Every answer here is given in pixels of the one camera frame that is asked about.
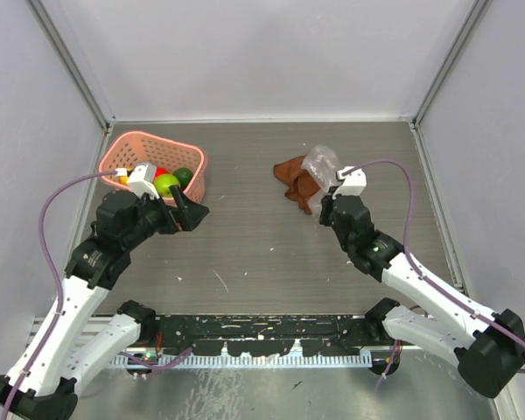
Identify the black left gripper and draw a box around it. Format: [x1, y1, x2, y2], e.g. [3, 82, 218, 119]
[122, 184, 208, 250]

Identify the clear zip top bag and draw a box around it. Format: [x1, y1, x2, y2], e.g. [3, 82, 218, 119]
[301, 144, 340, 218]

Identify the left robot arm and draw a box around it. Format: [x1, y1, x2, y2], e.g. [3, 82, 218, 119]
[0, 186, 209, 419]

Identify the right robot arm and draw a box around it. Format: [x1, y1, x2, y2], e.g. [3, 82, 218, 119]
[319, 192, 525, 398]

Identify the dark green lime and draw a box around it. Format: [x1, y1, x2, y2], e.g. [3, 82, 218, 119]
[173, 167, 193, 190]

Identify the light green apple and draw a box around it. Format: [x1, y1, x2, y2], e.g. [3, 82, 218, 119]
[154, 173, 181, 198]

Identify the brown cloth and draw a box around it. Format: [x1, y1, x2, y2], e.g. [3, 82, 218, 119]
[273, 155, 319, 214]

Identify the red tomato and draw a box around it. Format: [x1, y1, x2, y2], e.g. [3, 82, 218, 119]
[155, 167, 168, 177]

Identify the pink plastic basket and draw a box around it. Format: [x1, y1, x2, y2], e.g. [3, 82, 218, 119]
[97, 131, 208, 204]

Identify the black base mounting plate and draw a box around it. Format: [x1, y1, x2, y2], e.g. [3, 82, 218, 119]
[157, 315, 379, 357]

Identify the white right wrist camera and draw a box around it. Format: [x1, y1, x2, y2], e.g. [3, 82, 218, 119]
[332, 166, 368, 199]

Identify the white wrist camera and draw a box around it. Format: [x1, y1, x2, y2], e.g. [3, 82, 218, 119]
[332, 166, 368, 199]
[127, 162, 159, 200]

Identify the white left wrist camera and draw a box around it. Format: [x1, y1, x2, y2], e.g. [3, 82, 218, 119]
[127, 162, 159, 200]

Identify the aluminium frame rail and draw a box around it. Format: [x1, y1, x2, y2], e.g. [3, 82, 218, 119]
[25, 314, 128, 351]

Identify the white slotted cable duct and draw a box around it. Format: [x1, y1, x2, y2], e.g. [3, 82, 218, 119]
[108, 352, 373, 369]

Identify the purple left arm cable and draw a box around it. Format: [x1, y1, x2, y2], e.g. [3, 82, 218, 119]
[0, 168, 135, 415]

